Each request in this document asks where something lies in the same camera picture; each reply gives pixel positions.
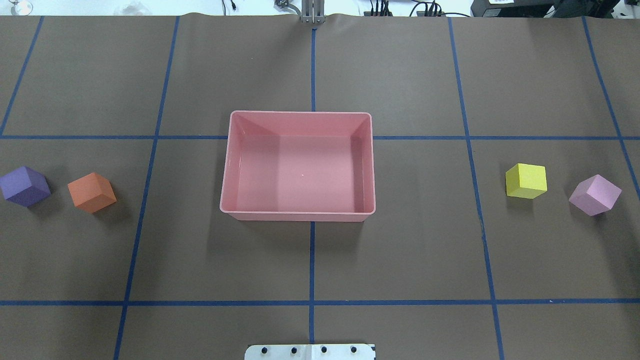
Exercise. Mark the yellow foam block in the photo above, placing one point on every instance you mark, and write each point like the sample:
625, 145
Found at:
526, 181

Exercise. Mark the orange foam block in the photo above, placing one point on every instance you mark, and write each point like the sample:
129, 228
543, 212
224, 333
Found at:
91, 193

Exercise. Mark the pink foam block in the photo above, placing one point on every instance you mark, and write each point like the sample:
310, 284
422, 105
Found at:
595, 195

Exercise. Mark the purple foam block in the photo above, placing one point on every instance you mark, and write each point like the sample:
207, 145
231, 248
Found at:
24, 186

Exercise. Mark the pink plastic bin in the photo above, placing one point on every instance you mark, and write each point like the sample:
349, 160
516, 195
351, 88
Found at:
299, 166

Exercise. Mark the grey metal post bracket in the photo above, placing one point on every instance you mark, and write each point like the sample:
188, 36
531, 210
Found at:
312, 12

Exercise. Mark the white metal base plate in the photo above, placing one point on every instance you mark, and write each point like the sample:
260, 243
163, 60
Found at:
331, 351

